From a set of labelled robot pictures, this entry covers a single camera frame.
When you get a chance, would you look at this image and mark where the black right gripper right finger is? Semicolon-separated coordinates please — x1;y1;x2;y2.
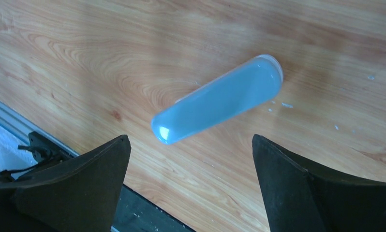
252;134;386;232

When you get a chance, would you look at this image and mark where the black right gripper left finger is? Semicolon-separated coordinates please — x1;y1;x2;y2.
0;135;131;232

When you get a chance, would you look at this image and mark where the light blue stapler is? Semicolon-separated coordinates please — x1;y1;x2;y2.
151;54;283;145

